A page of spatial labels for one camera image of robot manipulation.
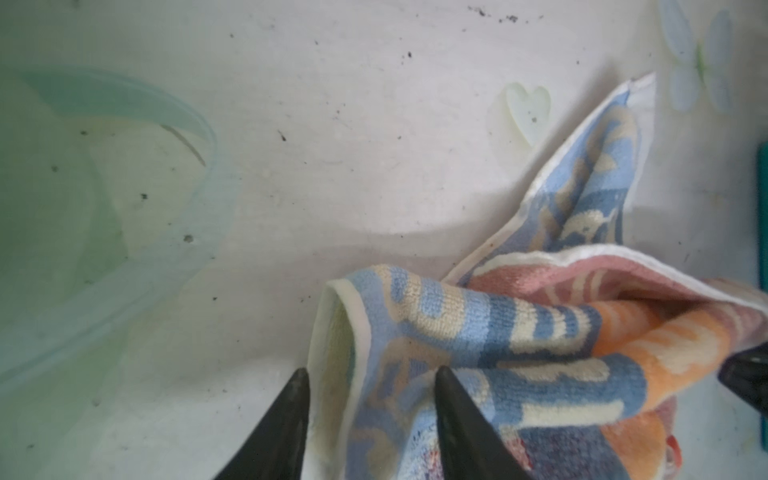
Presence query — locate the cream orange patterned towel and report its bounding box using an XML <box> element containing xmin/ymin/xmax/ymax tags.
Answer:
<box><xmin>305</xmin><ymin>75</ymin><xmax>767</xmax><ymax>479</ymax></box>

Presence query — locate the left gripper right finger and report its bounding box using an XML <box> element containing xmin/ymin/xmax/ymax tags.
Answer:
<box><xmin>434</xmin><ymin>366</ymin><xmax>530</xmax><ymax>480</ymax></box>

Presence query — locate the teal plastic basket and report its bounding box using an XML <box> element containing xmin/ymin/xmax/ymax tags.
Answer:
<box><xmin>756</xmin><ymin>140</ymin><xmax>767</xmax><ymax>453</ymax></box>

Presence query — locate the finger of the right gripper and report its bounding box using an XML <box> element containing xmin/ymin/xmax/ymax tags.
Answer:
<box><xmin>718</xmin><ymin>343</ymin><xmax>768</xmax><ymax>417</ymax></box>

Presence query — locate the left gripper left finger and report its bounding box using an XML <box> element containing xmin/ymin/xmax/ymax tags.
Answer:
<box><xmin>215</xmin><ymin>368</ymin><xmax>311</xmax><ymax>480</ymax></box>

